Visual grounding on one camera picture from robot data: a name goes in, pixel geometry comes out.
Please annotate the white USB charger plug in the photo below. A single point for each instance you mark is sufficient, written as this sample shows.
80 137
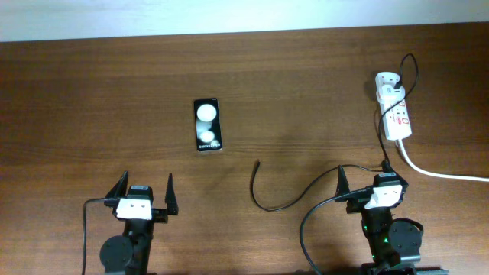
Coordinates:
387 93

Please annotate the black Samsung smartphone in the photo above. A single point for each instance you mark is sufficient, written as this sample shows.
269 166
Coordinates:
208 126

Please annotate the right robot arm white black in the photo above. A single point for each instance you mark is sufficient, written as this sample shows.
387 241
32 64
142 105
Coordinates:
394 242

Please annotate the white power strip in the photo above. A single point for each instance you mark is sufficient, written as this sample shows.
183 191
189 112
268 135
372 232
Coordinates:
396 121

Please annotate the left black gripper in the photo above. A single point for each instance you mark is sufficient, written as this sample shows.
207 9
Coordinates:
161 215

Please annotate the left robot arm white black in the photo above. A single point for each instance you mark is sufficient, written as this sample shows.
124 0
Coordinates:
129 252

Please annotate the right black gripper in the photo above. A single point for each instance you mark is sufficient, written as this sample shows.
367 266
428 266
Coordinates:
357 204

